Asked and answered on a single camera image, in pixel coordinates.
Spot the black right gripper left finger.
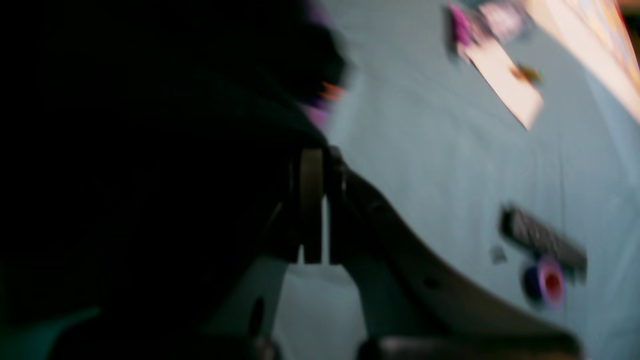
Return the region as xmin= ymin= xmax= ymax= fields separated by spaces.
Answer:
xmin=199 ymin=148 xmax=325 ymax=360

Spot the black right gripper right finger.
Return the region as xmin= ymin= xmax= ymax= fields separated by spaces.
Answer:
xmin=327 ymin=146 xmax=583 ymax=360

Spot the black t-shirt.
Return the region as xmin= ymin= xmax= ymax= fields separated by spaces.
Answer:
xmin=1 ymin=0 xmax=345 ymax=342

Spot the purple tape roll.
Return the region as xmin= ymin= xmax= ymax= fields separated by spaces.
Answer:
xmin=522 ymin=256 xmax=566 ymax=310

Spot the black remote control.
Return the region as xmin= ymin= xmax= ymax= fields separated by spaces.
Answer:
xmin=499 ymin=205 xmax=588 ymax=281

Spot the light blue table cloth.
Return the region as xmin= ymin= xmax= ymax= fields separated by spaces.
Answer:
xmin=1 ymin=0 xmax=639 ymax=360

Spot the white paper card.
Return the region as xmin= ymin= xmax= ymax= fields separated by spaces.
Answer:
xmin=464 ymin=39 xmax=544 ymax=130

